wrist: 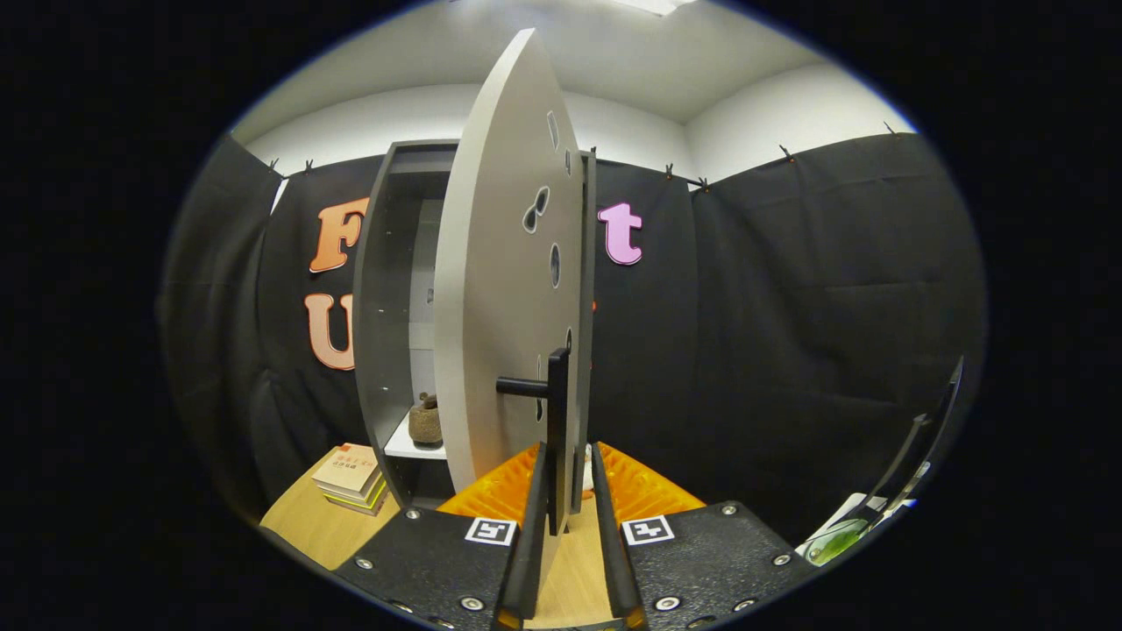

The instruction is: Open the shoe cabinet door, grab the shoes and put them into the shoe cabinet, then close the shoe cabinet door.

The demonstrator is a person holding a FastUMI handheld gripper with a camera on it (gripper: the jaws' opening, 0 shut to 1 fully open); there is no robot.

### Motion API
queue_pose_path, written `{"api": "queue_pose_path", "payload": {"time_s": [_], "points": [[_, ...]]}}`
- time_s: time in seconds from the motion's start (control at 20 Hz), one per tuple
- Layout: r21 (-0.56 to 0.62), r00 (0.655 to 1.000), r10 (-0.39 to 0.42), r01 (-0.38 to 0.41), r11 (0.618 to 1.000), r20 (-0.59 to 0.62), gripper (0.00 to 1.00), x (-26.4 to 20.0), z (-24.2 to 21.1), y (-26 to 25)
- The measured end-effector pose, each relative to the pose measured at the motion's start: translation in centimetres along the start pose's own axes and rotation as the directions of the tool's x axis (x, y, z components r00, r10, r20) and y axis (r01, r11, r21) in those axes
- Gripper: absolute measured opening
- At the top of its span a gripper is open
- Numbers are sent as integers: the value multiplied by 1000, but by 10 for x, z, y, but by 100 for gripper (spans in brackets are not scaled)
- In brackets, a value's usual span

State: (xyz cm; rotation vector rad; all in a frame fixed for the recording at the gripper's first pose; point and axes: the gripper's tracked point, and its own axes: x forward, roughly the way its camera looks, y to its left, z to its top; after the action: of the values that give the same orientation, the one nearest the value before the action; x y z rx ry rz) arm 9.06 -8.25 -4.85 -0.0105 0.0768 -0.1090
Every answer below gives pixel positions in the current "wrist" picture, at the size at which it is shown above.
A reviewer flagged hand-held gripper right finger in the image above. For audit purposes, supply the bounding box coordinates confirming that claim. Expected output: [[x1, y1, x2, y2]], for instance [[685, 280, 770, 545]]
[[590, 441, 820, 631]]

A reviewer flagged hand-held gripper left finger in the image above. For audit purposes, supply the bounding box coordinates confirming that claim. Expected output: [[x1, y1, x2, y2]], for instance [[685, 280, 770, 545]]
[[333, 441, 549, 631]]

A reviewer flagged brown suede shoe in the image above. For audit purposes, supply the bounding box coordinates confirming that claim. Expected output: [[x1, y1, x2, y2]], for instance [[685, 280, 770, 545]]
[[408, 393, 444, 446]]

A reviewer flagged dark grey shoe cabinet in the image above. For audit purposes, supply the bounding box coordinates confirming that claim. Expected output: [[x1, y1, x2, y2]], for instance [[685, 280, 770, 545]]
[[352, 140, 599, 514]]

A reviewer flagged beige shoe cabinet door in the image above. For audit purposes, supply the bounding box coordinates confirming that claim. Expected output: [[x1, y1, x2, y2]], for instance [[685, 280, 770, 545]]
[[433, 28, 586, 606]]

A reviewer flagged yellow-edged book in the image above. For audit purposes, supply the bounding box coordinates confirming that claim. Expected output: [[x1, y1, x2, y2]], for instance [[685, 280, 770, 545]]
[[320, 478, 387, 511]]

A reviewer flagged reddish brown book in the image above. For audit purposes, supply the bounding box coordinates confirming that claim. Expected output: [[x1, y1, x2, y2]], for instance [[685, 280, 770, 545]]
[[326, 491, 389, 517]]

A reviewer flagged beige book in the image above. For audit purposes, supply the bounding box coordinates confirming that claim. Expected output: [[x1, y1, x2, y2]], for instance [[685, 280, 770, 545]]
[[311, 443, 383, 496]]

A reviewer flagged green round dish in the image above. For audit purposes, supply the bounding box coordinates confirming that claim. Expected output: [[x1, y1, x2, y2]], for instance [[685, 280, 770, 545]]
[[805, 517, 870, 564]]

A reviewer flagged white sheet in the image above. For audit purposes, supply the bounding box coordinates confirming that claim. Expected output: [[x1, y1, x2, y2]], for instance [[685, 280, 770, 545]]
[[793, 491, 917, 566]]

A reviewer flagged black backdrop cloth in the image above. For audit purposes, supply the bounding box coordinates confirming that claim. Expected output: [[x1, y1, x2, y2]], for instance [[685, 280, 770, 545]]
[[156, 131, 990, 544]]

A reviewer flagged ceiling light panel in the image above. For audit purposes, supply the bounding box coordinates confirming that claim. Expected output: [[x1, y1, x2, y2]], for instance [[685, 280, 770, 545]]
[[611, 0, 698, 17]]

